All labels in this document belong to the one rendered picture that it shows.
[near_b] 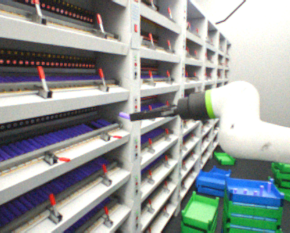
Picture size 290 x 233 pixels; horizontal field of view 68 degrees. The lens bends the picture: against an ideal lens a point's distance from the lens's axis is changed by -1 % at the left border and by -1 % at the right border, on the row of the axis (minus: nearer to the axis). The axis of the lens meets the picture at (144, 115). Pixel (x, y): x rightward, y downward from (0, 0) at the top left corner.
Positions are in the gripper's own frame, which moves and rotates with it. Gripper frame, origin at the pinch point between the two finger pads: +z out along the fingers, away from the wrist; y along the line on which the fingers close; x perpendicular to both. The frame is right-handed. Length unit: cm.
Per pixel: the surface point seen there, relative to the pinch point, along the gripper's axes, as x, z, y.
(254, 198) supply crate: 66, -27, -66
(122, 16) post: -43.2, 7.6, -14.9
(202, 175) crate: 88, 31, -151
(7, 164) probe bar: 3.7, 18.9, 39.3
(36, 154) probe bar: 4.0, 19.1, 30.8
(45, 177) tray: 11.0, 16.7, 31.3
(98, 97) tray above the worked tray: -9.8, 11.8, 7.0
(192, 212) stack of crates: 83, 18, -73
